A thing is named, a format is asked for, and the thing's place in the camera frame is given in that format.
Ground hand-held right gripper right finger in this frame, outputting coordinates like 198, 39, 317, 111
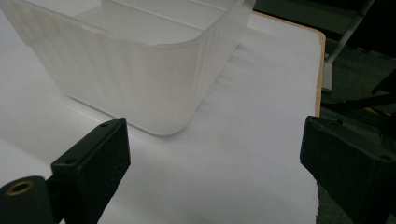
299, 115, 396, 224

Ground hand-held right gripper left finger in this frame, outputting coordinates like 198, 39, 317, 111
46, 117, 132, 224

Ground translucent white plastic bin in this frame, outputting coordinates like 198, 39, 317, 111
0, 0, 258, 137

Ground metal stand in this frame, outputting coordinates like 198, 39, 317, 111
320, 0, 396, 119

